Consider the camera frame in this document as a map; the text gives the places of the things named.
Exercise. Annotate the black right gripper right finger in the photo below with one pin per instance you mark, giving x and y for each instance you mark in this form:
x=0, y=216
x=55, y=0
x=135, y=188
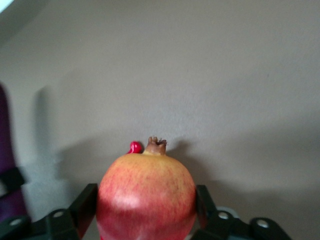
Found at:
x=207, y=212

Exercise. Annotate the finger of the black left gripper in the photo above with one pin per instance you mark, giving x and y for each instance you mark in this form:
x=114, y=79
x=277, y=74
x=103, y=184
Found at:
x=12, y=180

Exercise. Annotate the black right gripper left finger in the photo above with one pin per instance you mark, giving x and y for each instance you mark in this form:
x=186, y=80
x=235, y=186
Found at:
x=83, y=210

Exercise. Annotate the red chili pepper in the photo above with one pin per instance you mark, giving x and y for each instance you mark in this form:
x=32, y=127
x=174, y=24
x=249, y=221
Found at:
x=135, y=147

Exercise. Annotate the purple eggplant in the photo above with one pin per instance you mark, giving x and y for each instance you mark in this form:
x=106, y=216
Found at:
x=8, y=140

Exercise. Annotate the brown table cover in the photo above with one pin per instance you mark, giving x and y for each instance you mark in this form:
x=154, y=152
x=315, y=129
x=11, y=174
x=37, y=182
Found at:
x=187, y=75

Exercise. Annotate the red pomegranate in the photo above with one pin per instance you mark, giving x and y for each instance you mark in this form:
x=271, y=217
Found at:
x=146, y=197

